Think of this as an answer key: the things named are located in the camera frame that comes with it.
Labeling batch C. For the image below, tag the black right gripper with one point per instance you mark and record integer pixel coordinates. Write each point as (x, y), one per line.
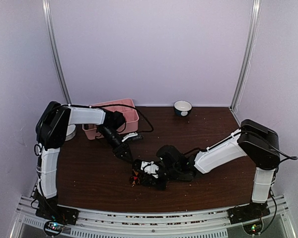
(148, 180)

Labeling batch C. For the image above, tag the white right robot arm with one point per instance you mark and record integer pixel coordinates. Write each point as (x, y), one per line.
(251, 140)

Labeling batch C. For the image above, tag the black red yellow argyle sock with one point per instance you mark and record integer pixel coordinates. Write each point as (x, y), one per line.
(138, 176)

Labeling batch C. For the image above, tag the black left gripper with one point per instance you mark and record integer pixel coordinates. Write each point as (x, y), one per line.
(120, 150)

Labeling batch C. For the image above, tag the dark blue white bowl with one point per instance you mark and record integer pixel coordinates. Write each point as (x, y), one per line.
(182, 108)

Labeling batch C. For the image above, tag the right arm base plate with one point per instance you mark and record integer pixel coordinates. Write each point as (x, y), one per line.
(244, 213)

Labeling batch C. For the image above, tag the right aluminium frame post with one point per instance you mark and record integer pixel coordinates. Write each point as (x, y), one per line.
(250, 43)

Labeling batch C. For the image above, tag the white scalloped bowl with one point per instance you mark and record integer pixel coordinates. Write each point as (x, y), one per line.
(71, 132)

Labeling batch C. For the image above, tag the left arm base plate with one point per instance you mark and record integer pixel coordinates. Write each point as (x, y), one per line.
(59, 214)

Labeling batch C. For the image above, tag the aluminium frame post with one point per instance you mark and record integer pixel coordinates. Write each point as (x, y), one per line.
(55, 53)
(250, 43)

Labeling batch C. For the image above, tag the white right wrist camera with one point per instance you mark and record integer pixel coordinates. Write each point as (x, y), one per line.
(150, 168)

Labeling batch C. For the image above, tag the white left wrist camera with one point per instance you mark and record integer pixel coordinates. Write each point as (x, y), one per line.
(132, 137)

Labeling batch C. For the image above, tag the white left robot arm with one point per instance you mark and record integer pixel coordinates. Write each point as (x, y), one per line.
(51, 132)

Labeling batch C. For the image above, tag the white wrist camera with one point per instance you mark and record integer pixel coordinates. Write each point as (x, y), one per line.
(150, 168)
(132, 137)

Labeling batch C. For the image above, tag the left aluminium frame post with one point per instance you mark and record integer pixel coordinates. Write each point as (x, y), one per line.
(55, 53)

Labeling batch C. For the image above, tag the front aluminium rail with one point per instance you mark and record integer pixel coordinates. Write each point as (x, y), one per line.
(211, 223)

